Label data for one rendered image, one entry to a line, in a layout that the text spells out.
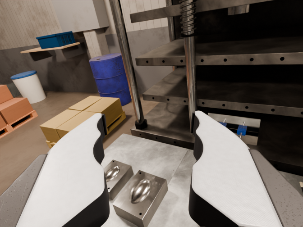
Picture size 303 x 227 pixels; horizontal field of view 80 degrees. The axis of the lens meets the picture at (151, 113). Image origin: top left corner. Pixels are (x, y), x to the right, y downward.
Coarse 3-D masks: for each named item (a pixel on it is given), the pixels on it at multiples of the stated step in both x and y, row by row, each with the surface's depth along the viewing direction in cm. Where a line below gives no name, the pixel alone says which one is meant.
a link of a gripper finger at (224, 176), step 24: (192, 120) 12; (216, 144) 9; (240, 144) 9; (216, 168) 7; (240, 168) 7; (192, 192) 7; (216, 192) 6; (240, 192) 6; (264, 192) 6; (192, 216) 7; (216, 216) 6; (240, 216) 6; (264, 216) 6
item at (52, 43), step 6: (42, 36) 350; (48, 36) 344; (54, 36) 339; (60, 36) 345; (66, 36) 356; (72, 36) 368; (42, 42) 360; (48, 42) 353; (54, 42) 346; (60, 42) 346; (66, 42) 357; (72, 42) 369; (42, 48) 368
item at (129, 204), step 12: (132, 180) 84; (144, 180) 83; (156, 180) 81; (132, 192) 79; (144, 192) 80; (156, 192) 76; (120, 204) 73; (132, 204) 73; (144, 204) 72; (156, 204) 76; (120, 216) 76; (132, 216) 70; (144, 216) 68
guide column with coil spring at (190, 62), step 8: (192, 0) 82; (184, 8) 83; (192, 16) 85; (184, 24) 87; (192, 32) 88; (184, 40) 91; (192, 40) 89; (184, 48) 94; (192, 48) 91; (192, 56) 93; (192, 64) 95; (192, 72) 97; (192, 80) 99; (192, 88) 101; (192, 96) 104; (192, 104) 106; (192, 112) 109; (192, 136) 118
